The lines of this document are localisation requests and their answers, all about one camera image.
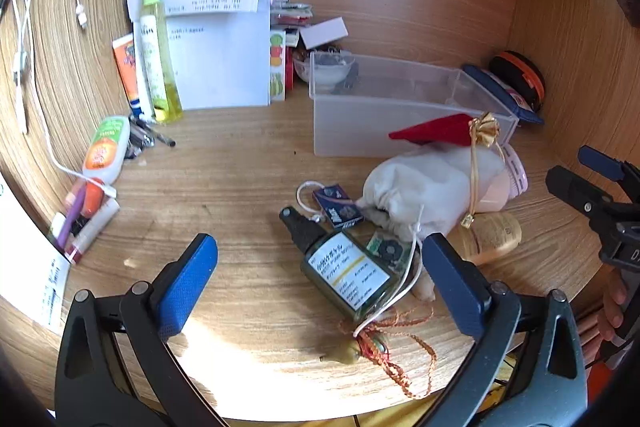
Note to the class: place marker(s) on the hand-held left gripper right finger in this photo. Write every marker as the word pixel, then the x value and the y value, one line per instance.
pixel 450 287

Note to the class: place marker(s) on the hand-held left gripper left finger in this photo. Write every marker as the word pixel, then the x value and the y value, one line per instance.
pixel 190 287

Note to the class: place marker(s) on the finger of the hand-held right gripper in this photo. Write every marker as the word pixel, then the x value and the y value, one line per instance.
pixel 575 189
pixel 600 162

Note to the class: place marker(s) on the pink round ball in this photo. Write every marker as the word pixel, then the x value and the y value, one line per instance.
pixel 512 184

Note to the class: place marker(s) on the beige tube bottle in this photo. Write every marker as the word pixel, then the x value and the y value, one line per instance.
pixel 492 234

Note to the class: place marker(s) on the dark green spray bottle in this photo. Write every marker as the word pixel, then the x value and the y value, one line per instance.
pixel 350 274

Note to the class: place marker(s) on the red cloth pouch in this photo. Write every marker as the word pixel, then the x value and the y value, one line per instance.
pixel 435 129

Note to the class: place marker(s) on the clear plastic box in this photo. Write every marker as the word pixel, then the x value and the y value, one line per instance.
pixel 380 107

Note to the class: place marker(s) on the wooden desktop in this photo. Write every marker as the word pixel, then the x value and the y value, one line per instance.
pixel 225 167

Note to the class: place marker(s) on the person's right hand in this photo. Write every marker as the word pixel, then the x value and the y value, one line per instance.
pixel 612 307

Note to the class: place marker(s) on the green card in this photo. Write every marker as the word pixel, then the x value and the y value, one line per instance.
pixel 387 249

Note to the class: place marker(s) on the gold ribbon bow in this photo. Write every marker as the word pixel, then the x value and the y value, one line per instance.
pixel 485 129

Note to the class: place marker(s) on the white tube with red cap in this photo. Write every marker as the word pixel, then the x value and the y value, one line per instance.
pixel 95 227

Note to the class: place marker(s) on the black and orange case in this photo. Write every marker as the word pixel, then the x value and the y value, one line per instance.
pixel 520 72

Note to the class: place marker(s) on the orange capped tube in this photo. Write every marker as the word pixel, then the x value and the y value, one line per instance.
pixel 92 199

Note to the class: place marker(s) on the small blue card box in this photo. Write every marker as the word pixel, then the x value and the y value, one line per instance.
pixel 340 207

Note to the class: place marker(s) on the purple tube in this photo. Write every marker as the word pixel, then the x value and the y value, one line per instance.
pixel 70 222

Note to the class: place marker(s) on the green and orange lotion bottle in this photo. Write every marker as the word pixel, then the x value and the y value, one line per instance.
pixel 105 149

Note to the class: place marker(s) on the white printed paper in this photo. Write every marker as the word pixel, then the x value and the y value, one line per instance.
pixel 30 257

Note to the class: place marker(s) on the orange cream tube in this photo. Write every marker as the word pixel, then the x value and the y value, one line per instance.
pixel 127 67

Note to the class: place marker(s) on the fruit printed box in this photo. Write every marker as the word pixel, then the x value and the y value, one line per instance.
pixel 277 67

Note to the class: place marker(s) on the white folded paper sheet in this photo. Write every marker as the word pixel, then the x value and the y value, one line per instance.
pixel 220 52

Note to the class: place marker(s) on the yellow spray bottle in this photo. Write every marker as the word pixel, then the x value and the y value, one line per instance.
pixel 157 52

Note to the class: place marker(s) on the small white box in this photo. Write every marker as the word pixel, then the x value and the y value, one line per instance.
pixel 324 33

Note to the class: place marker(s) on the stack of small packets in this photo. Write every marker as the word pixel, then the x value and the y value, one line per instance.
pixel 291 9

